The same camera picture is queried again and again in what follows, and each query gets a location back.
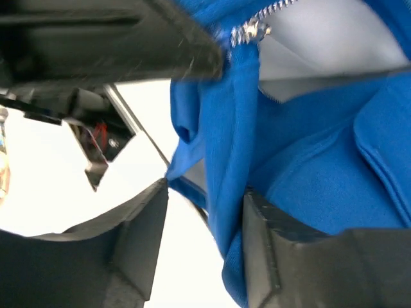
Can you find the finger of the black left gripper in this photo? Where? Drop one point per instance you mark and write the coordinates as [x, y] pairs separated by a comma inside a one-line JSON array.
[[76, 43]]

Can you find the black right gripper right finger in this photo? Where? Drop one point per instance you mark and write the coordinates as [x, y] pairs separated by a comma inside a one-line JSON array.
[[289, 264]]

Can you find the blue zip jacket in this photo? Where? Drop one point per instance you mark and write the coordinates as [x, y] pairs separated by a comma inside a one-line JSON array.
[[313, 112]]

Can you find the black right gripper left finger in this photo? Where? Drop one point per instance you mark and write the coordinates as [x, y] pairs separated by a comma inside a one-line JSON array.
[[108, 261]]

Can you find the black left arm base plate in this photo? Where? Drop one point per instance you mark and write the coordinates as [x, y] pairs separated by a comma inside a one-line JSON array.
[[102, 123]]

